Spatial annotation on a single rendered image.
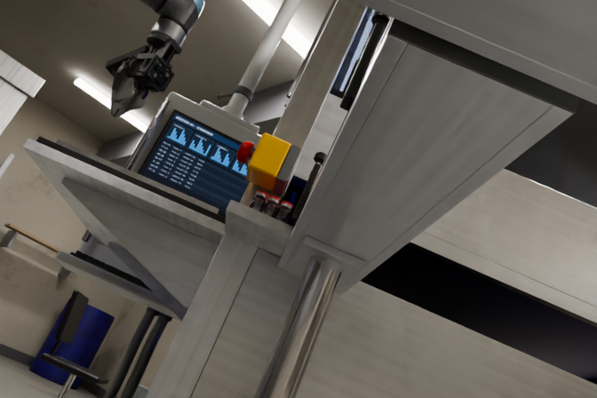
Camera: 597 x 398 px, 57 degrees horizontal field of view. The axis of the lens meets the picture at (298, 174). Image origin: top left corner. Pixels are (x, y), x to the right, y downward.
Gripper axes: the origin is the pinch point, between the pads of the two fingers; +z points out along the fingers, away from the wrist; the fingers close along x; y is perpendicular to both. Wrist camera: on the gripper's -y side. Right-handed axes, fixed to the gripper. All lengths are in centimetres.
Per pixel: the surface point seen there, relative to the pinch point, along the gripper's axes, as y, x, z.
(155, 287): -9, 46, 26
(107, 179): 19.3, -6.3, 19.0
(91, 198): 11.5, -1.4, 21.4
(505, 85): 94, -39, 21
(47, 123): -603, 316, -178
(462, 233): 72, 29, 1
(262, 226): 52, -1, 20
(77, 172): 13.9, -8.6, 19.7
